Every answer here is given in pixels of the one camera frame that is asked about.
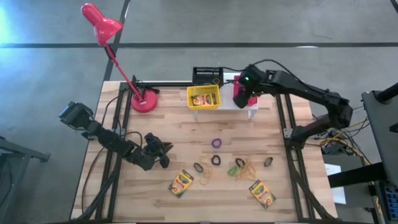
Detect black plastic basket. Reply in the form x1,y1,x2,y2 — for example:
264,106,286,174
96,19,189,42
192,67,224,86

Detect grey metal cart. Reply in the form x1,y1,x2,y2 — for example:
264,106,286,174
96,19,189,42
0,136,51,224

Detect backlit keyboard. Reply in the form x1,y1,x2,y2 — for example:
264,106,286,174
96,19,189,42
384,184,398,222

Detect yellow cable bundle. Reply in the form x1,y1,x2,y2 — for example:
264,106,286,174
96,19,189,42
319,117,371,166

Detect white paper sheet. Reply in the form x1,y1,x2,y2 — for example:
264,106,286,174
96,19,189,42
324,163,348,205

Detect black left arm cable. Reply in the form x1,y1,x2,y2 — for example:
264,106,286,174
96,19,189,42
102,91,144,149

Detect yellow plastic basket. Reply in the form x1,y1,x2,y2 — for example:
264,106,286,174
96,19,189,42
186,85,222,110

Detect red plastic basket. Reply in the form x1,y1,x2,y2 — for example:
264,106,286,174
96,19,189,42
233,75,259,106

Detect red desk lamp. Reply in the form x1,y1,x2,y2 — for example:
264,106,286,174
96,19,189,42
80,2,159,114

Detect black support beam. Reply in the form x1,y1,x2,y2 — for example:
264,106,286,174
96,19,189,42
327,161,388,189

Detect white small shelf table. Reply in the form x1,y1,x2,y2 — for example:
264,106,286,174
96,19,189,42
194,73,259,121

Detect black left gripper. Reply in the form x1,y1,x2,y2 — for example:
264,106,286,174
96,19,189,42
136,132,174,171

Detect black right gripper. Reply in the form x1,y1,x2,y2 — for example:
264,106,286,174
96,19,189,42
233,64,267,109

